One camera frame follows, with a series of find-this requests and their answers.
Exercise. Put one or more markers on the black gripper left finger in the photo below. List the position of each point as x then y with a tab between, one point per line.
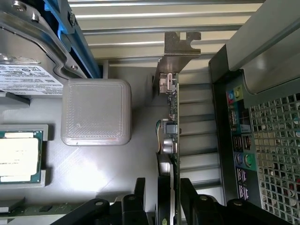
131	211

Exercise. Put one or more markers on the grey plastic parts rack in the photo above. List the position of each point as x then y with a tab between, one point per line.
93	112

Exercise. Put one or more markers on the blue plastic disk carrier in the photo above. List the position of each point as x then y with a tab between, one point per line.
79	47

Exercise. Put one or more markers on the silver hard disk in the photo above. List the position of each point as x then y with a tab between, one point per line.
23	77

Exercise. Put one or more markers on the CPU chip silver lid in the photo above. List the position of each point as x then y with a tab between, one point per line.
18	157

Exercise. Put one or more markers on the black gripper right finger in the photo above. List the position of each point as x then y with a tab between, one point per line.
192	211

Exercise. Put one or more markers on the open metal PC case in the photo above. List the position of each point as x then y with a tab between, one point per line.
269	35

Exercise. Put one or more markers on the green RAM stick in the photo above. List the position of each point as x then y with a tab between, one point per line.
51	207

